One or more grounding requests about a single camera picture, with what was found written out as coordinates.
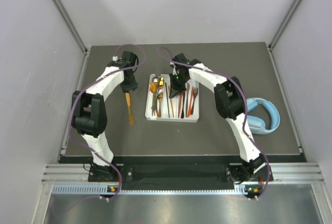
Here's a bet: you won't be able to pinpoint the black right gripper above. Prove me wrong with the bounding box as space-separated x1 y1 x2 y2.
169 74 189 99

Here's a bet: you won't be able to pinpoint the black chopstick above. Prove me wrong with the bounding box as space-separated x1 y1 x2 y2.
165 83 170 118

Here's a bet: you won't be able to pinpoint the orange plastic fork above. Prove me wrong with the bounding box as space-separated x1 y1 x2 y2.
177 95 182 118

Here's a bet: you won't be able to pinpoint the iridescent purple spoon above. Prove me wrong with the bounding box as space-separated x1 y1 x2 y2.
153 77 164 111

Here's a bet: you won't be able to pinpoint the gold metal spoon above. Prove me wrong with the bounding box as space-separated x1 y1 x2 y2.
157 92 163 118

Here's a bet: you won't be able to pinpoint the white divided utensil tray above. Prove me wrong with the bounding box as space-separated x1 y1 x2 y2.
144 73 201 123

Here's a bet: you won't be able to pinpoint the orange plastic knife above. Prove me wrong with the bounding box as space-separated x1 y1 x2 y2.
187 87 195 118

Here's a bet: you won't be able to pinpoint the gold metal knife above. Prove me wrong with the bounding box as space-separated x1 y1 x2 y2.
125 92 134 125

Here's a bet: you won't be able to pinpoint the gold thin utensil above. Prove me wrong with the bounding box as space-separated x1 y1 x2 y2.
149 82 157 93

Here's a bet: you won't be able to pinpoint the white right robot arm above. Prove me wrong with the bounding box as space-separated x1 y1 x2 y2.
170 53 271 182

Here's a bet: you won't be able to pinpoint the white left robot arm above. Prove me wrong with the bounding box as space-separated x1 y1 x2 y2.
71 51 139 181

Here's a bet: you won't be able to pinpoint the silver metal spoon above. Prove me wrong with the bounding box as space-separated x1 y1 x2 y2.
152 77 159 83

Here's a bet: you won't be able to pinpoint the light blue headphones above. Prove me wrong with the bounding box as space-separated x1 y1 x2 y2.
245 97 281 136

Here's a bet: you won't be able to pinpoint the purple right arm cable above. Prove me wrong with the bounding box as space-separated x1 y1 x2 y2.
157 47 271 200

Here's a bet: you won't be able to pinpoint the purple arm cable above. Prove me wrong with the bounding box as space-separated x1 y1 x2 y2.
157 47 271 200
67 44 147 200

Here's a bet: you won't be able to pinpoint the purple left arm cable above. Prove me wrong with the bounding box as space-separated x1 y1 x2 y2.
67 44 147 200

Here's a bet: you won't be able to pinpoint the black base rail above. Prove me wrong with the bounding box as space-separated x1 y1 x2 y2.
59 153 307 191

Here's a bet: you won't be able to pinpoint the grey cable duct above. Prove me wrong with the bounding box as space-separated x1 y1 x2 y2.
51 183 248 195

